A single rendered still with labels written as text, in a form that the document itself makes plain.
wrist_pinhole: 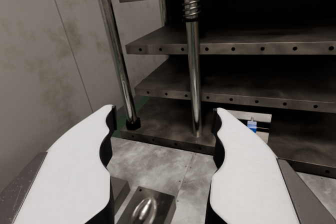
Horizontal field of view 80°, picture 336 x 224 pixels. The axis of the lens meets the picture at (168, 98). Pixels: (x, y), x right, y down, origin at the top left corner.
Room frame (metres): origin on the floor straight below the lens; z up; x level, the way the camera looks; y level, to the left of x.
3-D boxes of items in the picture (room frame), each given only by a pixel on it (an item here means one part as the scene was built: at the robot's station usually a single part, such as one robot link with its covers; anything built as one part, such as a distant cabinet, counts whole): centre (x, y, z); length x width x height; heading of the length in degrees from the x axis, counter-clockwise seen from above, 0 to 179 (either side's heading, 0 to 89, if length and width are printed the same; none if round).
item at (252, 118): (1.05, -0.45, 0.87); 0.50 x 0.27 x 0.17; 155
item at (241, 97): (1.19, -0.46, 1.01); 1.10 x 0.74 x 0.05; 65
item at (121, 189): (0.53, 0.30, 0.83); 0.17 x 0.13 x 0.06; 155
